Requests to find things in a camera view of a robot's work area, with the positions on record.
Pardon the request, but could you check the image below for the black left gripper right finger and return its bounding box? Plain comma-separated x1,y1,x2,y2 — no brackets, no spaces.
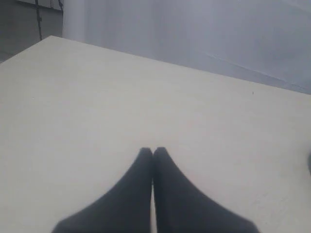
153,147,259,233

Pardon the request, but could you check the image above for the black hanging cable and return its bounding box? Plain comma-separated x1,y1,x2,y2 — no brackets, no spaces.
35,0,43,41

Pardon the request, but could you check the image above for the round silver metal plate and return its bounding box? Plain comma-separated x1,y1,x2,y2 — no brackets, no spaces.
307,153,311,174

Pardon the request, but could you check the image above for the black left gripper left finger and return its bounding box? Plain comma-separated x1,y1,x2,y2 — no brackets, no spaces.
53,148,153,233

